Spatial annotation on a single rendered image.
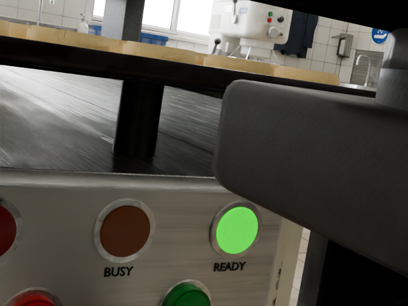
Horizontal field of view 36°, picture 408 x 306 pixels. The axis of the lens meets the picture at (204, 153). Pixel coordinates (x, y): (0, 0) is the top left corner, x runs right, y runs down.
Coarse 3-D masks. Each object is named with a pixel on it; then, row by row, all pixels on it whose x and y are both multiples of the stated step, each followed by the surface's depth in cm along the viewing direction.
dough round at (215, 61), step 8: (208, 56) 44; (216, 56) 43; (224, 56) 42; (208, 64) 43; (216, 64) 42; (224, 64) 42; (232, 64) 42; (240, 64) 42; (248, 64) 42; (256, 64) 42; (264, 64) 43; (256, 72) 42; (264, 72) 43; (272, 72) 44
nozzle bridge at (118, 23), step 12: (108, 0) 129; (120, 0) 123; (132, 0) 121; (144, 0) 122; (108, 12) 128; (120, 12) 123; (132, 12) 121; (108, 24) 128; (120, 24) 122; (132, 24) 122; (108, 36) 128; (120, 36) 122; (132, 36) 122
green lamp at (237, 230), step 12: (228, 216) 40; (240, 216) 41; (252, 216) 41; (228, 228) 40; (240, 228) 41; (252, 228) 41; (228, 240) 41; (240, 240) 41; (252, 240) 42; (228, 252) 41
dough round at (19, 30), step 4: (12, 24) 41; (16, 24) 41; (20, 24) 41; (24, 24) 40; (12, 28) 41; (16, 28) 40; (20, 28) 40; (24, 28) 40; (28, 28) 40; (12, 32) 41; (16, 32) 41; (20, 32) 40; (24, 32) 40; (12, 36) 41; (16, 36) 41; (20, 36) 40; (24, 36) 40
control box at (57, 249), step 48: (0, 192) 33; (48, 192) 34; (96, 192) 36; (144, 192) 37; (192, 192) 39; (48, 240) 35; (96, 240) 36; (192, 240) 40; (0, 288) 34; (48, 288) 35; (96, 288) 37; (144, 288) 39; (240, 288) 42
